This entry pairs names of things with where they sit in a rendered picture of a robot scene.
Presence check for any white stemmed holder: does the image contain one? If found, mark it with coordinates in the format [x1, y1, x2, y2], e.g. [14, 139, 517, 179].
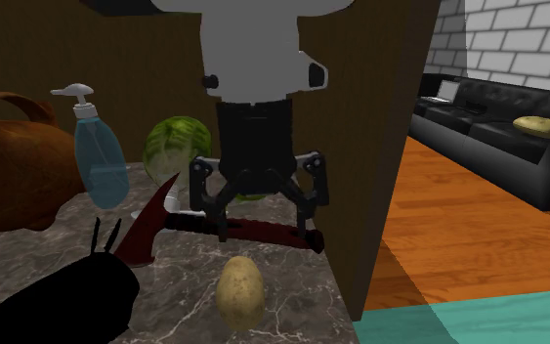
[130, 184, 209, 219]

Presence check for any black rounded thing with prongs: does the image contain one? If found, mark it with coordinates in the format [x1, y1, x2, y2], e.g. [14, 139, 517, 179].
[0, 216, 142, 344]

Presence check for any brown potato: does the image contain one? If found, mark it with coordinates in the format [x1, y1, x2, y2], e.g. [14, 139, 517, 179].
[214, 255, 267, 332]

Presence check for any clear blue pump bottle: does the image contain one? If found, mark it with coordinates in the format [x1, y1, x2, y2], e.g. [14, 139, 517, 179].
[49, 83, 131, 210]

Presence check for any green cabbage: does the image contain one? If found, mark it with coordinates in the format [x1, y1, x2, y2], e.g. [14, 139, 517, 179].
[141, 115, 269, 203]

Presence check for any dark red hammer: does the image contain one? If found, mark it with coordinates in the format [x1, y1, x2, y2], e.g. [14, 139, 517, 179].
[112, 171, 326, 269]

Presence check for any brown wooden cabinet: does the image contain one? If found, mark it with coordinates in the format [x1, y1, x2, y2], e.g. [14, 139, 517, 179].
[0, 0, 444, 323]

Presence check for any brown clay jug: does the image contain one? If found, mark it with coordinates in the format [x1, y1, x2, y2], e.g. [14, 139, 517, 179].
[0, 89, 88, 235]

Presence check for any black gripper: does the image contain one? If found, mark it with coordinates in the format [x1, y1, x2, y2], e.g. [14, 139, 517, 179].
[189, 98, 331, 244]

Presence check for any teal rug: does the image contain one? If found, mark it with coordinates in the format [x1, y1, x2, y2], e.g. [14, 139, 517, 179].
[352, 287, 550, 344]

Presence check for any black sofa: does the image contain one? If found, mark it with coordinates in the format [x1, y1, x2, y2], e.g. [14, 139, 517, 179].
[406, 72, 550, 214]

